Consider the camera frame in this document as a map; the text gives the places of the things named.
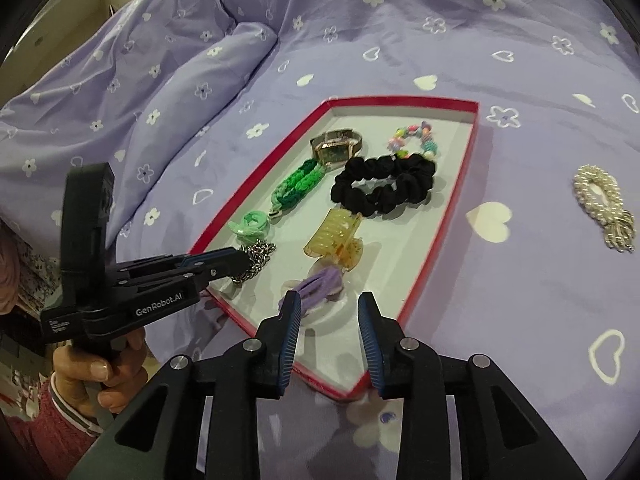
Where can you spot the gold square wrist watch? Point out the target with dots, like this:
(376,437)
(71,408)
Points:
(330,151)

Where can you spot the yellow hair claw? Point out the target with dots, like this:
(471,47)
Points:
(332,232)

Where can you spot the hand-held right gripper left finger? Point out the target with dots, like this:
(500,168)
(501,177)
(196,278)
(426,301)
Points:
(290,340)

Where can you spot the pearl brooch with tassel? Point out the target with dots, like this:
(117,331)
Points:
(597,195)

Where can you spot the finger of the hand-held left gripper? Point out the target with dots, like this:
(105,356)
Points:
(215,274)
(210,257)

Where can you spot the person's left forearm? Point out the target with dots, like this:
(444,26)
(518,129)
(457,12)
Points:
(35,430)

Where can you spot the person's left hand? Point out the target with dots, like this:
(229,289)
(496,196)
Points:
(100,380)

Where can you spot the red rimmed white tray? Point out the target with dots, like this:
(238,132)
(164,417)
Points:
(445,210)

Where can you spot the black scrunchie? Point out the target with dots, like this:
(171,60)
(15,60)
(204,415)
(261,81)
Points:
(410,180)

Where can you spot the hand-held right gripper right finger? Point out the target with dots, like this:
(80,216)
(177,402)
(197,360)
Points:
(372,345)

